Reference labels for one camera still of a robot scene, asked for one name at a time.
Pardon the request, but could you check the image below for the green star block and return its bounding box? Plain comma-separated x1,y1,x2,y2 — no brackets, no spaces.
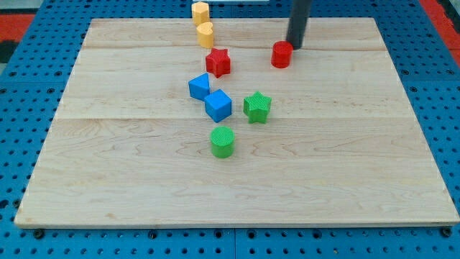
243,91,272,124

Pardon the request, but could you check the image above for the blue triangle block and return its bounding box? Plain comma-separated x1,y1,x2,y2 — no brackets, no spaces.
188,73,211,101

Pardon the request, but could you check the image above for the red star block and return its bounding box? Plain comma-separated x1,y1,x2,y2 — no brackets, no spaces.
206,47,231,78

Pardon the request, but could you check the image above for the green cylinder block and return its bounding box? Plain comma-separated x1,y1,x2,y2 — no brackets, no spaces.
210,126,235,158

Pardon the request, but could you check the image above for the blue cube block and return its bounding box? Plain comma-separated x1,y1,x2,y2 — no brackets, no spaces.
204,89,232,123

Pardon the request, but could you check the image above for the red cylinder block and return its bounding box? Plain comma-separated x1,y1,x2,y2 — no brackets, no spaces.
271,41,293,68

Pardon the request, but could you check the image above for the yellow heart block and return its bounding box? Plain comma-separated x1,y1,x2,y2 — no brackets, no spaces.
196,22,214,49

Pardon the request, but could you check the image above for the light wooden board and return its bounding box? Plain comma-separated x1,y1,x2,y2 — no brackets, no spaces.
14,18,459,229

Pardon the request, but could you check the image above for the yellow hexagon block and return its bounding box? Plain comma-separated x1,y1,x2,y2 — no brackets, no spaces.
191,1,210,26

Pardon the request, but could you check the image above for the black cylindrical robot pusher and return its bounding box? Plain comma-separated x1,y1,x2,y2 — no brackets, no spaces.
286,0,313,50

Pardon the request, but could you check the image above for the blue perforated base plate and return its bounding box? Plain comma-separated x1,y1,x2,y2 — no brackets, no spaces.
1,1,459,258

